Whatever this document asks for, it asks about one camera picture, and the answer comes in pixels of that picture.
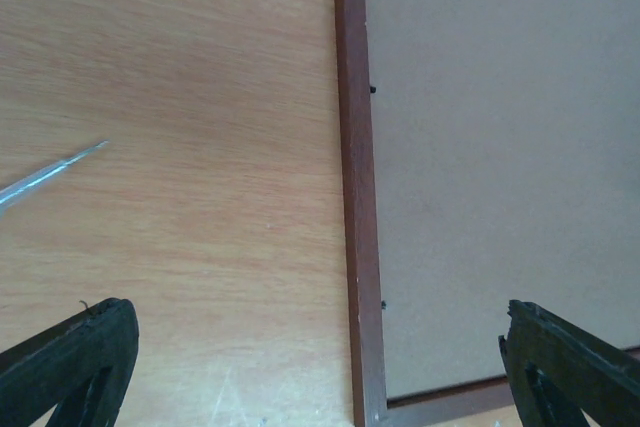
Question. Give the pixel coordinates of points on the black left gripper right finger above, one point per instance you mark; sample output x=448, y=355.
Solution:
x=561, y=375

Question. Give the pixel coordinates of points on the brown wooden picture frame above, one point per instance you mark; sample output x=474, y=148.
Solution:
x=357, y=172

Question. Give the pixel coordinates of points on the clear handle screwdriver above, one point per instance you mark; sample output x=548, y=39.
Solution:
x=22, y=188

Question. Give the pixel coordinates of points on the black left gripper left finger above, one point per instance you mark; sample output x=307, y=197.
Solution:
x=78, y=370

